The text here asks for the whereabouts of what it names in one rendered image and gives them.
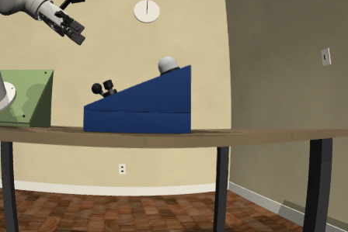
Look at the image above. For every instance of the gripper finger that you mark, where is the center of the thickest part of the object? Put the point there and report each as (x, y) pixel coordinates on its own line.
(73, 25)
(77, 39)

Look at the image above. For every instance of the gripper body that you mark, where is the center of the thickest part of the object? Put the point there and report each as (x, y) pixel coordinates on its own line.
(46, 13)

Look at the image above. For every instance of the blue control panel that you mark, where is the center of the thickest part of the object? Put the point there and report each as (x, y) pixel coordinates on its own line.
(159, 105)

